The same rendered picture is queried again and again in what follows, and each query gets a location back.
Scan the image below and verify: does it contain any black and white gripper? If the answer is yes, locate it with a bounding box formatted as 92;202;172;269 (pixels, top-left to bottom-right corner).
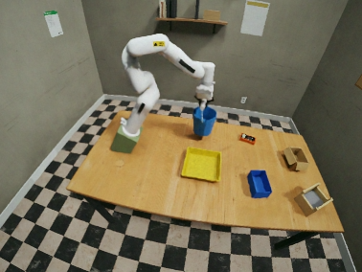
194;85;215;109

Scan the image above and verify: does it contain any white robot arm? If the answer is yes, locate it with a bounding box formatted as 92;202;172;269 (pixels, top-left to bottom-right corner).
121;34;215;137

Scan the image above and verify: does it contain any blue pail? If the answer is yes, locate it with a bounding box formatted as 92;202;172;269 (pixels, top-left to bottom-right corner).
192;100;217;136

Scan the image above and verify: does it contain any blue open bin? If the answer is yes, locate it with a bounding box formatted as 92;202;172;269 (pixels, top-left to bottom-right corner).
247;170;272;198

